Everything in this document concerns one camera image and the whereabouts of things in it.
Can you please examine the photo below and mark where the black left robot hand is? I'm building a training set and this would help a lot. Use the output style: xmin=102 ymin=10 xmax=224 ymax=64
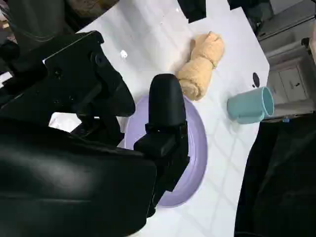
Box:
xmin=177 ymin=0 xmax=207 ymax=24

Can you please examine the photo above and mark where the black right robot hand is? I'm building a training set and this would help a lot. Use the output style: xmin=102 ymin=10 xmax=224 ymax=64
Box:
xmin=0 ymin=30 xmax=191 ymax=237

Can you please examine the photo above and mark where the beige towel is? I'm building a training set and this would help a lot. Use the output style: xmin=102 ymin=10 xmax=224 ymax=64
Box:
xmin=175 ymin=31 xmax=225 ymax=101

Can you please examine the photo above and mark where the pale green mug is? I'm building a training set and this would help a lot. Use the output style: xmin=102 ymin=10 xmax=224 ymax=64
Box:
xmin=227 ymin=86 xmax=275 ymax=125

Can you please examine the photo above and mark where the white workshop cabinet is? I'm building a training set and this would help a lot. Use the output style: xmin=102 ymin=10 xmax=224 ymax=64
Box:
xmin=256 ymin=0 xmax=316 ymax=117

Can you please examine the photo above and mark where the lilac plate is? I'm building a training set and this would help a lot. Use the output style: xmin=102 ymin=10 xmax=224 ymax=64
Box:
xmin=124 ymin=95 xmax=208 ymax=208

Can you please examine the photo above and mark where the black backdrop cloth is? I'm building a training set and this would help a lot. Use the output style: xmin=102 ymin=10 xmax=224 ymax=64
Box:
xmin=234 ymin=113 xmax=316 ymax=237

